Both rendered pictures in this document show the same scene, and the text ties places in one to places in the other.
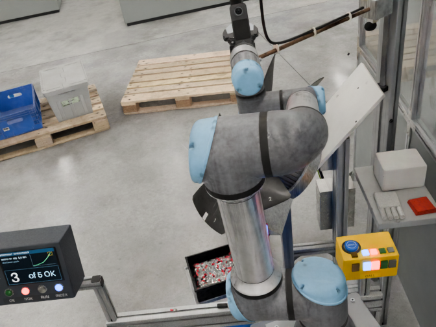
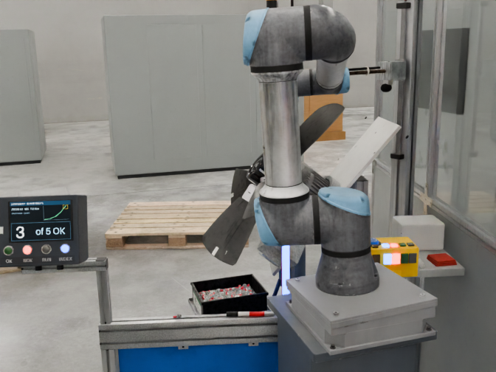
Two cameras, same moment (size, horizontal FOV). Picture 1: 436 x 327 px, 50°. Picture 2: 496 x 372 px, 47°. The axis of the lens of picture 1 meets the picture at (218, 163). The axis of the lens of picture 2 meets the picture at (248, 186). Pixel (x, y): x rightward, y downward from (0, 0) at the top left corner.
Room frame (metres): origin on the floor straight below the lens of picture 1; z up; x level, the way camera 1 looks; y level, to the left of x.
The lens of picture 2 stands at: (-0.56, 0.20, 1.63)
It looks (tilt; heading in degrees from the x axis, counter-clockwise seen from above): 14 degrees down; 353
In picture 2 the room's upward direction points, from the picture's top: 1 degrees counter-clockwise
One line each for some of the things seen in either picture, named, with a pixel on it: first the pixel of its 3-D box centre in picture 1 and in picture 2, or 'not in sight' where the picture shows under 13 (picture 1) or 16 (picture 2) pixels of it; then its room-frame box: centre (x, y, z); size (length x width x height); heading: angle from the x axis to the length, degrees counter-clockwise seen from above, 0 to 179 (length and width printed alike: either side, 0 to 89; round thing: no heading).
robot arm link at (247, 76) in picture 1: (246, 74); not in sight; (1.06, -0.11, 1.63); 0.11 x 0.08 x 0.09; 176
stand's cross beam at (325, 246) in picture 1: (313, 248); not in sight; (1.45, -0.36, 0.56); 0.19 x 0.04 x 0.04; 86
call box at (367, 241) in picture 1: (366, 257); (386, 259); (0.95, -0.39, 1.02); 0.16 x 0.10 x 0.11; 86
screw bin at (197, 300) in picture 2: (220, 270); (229, 297); (1.15, 0.06, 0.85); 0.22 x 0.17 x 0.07; 100
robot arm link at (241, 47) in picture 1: (245, 60); not in sight; (1.14, -0.12, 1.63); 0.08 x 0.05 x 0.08; 86
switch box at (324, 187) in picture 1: (335, 203); not in sight; (1.53, -0.48, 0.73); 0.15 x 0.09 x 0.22; 86
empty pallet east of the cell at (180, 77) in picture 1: (187, 79); (184, 223); (4.50, 0.16, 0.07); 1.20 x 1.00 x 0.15; 82
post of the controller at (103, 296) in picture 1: (104, 299); (103, 291); (1.01, 0.43, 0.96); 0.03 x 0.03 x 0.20; 86
